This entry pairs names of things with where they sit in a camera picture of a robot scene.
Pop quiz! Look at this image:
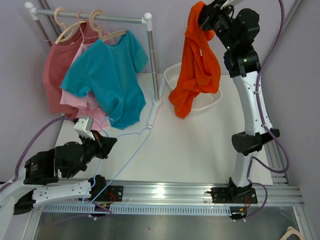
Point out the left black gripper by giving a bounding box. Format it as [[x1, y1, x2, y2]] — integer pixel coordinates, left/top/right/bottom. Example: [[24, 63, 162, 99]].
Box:
[[67, 129, 117, 178]]

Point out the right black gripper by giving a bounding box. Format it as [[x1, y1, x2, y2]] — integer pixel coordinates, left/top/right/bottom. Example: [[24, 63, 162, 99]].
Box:
[[193, 0, 237, 51]]

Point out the blue wire hanger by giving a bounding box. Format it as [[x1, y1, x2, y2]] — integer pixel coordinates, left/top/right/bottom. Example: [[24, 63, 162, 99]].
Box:
[[82, 116, 152, 204]]

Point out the pink t shirt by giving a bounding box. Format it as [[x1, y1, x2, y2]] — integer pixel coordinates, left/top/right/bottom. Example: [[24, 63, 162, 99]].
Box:
[[60, 33, 106, 131]]

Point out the orange t shirt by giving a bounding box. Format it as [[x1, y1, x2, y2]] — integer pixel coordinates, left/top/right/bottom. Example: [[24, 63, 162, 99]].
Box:
[[168, 1, 222, 119]]

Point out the teal t shirt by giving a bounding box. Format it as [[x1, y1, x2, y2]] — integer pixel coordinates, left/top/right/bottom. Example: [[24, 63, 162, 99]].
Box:
[[60, 31, 149, 130]]

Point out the dusty red t shirt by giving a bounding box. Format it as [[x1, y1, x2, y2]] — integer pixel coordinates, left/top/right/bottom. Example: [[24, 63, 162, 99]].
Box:
[[43, 21, 98, 118]]

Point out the beige hanger with red shirt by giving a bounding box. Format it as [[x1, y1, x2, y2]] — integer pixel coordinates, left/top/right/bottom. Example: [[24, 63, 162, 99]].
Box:
[[53, 7, 86, 44]]

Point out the beige hanger with teal shirt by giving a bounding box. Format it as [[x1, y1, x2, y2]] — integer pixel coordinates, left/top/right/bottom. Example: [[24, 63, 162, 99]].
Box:
[[90, 8, 128, 43]]

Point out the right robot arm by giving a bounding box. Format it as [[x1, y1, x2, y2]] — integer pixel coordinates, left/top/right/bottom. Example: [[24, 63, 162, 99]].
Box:
[[198, 0, 280, 204]]

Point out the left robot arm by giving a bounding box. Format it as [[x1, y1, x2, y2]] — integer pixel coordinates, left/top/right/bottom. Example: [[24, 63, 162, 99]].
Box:
[[0, 131, 120, 215]]

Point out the beige hanger on floor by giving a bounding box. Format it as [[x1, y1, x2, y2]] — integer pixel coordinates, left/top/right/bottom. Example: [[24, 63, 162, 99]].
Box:
[[280, 226, 305, 240]]

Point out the white metal clothes rack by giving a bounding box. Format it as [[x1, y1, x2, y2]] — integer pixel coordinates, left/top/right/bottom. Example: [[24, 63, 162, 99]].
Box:
[[24, 1, 166, 129]]

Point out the white perforated plastic basket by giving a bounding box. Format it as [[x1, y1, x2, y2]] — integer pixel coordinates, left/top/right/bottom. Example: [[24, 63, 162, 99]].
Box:
[[164, 63, 222, 115]]

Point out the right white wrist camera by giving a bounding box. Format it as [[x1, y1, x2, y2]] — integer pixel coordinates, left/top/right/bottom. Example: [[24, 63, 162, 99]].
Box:
[[220, 0, 244, 10]]

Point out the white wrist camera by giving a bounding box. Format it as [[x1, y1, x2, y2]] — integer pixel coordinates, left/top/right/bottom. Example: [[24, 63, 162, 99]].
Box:
[[73, 116, 95, 140], [220, 0, 244, 10]]

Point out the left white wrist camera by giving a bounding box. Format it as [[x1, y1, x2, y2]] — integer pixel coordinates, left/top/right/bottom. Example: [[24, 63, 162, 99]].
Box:
[[73, 116, 95, 140]]

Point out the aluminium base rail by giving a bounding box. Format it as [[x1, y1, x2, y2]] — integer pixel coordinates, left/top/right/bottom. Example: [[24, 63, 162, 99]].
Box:
[[31, 177, 306, 207]]

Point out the white slotted cable duct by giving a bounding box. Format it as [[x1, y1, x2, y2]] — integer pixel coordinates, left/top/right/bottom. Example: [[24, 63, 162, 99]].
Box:
[[42, 203, 237, 217]]

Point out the right aluminium frame post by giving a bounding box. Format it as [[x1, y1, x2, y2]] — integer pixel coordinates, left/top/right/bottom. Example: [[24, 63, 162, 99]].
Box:
[[261, 0, 305, 72]]

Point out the aluminium frame post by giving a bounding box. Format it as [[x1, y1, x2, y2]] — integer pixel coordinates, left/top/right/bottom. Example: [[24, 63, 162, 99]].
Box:
[[261, 0, 305, 72], [37, 0, 62, 37]]

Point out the left aluminium frame post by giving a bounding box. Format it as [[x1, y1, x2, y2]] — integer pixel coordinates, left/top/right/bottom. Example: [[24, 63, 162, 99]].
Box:
[[37, 0, 62, 37]]

